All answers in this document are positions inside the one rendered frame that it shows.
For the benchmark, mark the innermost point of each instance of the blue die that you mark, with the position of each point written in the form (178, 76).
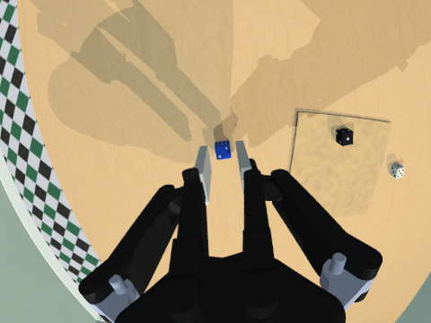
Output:
(223, 150)

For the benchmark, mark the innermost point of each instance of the tan square mat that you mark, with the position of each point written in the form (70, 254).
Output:
(341, 178)

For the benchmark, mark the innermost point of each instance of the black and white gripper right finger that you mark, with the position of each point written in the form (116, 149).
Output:
(346, 266)

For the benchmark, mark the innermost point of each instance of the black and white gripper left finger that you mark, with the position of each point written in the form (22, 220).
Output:
(125, 275)

